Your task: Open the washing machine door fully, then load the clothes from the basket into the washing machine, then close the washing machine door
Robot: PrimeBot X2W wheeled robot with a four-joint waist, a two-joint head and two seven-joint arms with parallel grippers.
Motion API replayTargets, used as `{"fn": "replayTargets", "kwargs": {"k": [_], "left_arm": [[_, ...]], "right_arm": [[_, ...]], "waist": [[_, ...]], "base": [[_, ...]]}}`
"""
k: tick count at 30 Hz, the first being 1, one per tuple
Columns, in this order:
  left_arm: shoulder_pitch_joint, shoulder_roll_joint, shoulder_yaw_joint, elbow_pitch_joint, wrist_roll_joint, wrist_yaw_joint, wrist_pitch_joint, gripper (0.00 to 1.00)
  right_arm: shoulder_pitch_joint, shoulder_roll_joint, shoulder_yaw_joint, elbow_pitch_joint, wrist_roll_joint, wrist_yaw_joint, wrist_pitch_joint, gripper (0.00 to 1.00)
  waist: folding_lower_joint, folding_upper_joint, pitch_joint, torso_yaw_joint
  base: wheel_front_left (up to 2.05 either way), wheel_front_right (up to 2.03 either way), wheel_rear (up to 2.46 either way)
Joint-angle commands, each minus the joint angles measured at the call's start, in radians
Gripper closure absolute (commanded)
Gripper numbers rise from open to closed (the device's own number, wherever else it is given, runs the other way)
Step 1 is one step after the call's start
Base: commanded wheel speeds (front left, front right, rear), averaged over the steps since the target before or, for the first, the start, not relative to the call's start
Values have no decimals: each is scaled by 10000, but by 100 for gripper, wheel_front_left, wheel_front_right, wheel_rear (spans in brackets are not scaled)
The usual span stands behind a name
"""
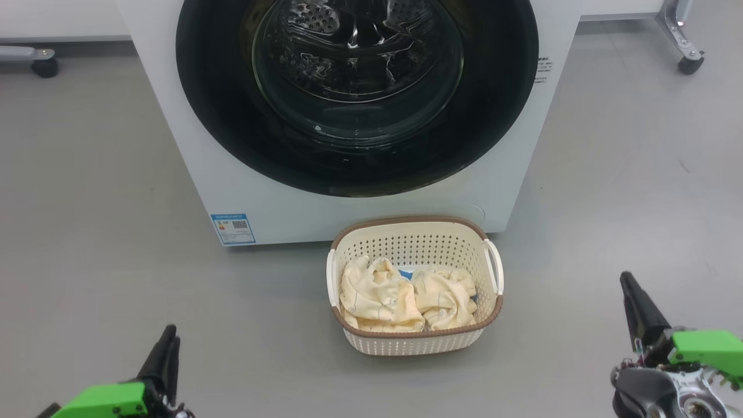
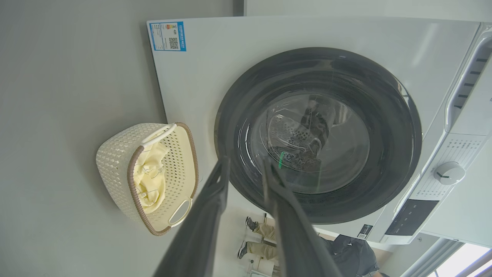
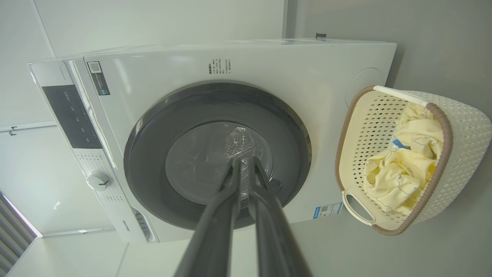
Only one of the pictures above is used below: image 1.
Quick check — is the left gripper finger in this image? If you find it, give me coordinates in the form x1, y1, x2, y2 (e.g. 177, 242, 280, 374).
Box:
136, 325, 176, 402
165, 337, 181, 406

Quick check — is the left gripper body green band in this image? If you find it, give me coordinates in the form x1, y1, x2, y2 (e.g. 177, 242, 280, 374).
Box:
36, 380, 195, 418

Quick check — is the blue energy label sticker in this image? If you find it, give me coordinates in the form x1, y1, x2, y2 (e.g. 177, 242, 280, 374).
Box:
210, 213, 257, 247

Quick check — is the grey stand foot with caster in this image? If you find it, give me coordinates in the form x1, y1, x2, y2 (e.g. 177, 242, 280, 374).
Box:
0, 46, 59, 80

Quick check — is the cream perforated laundry basket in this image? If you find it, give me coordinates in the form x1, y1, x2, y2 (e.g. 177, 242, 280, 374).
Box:
326, 215, 505, 356

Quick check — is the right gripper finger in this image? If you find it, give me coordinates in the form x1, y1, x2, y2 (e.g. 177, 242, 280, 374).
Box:
619, 271, 673, 352

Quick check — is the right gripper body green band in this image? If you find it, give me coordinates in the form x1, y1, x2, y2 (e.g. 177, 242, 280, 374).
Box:
634, 329, 743, 390

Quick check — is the metal partition leg with caster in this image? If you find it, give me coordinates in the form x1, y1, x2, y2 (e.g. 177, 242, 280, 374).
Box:
656, 0, 706, 75

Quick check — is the cream garment with blue trim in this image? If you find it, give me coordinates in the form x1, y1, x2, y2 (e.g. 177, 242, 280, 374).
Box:
401, 265, 478, 332

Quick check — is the white front-load washing machine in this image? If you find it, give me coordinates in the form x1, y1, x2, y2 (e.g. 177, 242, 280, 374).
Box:
115, 0, 582, 248

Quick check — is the round black glass washer door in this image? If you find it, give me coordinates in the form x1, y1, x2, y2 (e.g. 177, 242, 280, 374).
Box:
175, 0, 540, 199

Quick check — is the cream printed garment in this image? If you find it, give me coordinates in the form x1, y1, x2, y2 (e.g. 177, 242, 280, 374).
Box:
339, 255, 426, 333

